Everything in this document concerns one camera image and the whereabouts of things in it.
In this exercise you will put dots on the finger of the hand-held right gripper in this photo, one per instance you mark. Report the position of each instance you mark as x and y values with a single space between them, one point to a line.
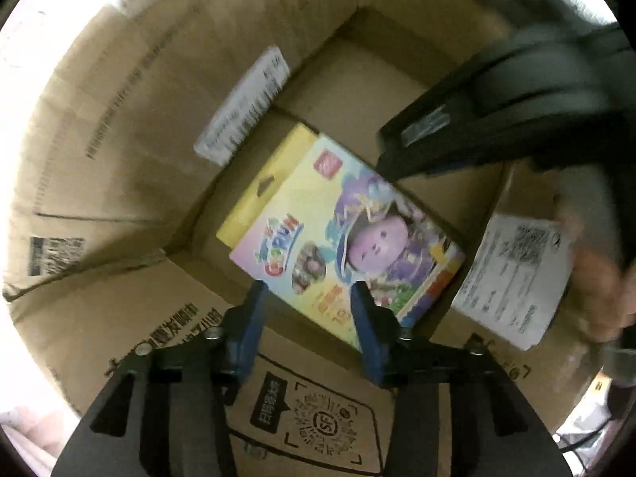
477 156

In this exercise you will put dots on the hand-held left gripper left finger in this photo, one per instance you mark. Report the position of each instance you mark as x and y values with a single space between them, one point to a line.
252 325

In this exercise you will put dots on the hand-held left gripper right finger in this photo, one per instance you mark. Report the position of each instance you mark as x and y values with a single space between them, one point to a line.
366 328

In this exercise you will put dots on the black box with white label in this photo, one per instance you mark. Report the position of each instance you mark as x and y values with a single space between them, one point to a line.
422 129

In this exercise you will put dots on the colourful cartoon toy box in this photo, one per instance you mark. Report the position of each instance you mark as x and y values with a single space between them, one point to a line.
367 243

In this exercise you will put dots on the brown cardboard box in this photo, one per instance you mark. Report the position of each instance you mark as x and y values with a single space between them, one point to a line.
124 159

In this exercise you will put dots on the person's right hand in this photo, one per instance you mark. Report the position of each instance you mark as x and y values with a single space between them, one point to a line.
603 288

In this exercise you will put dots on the yellow flat box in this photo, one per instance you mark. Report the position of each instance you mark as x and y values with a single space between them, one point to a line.
271 184

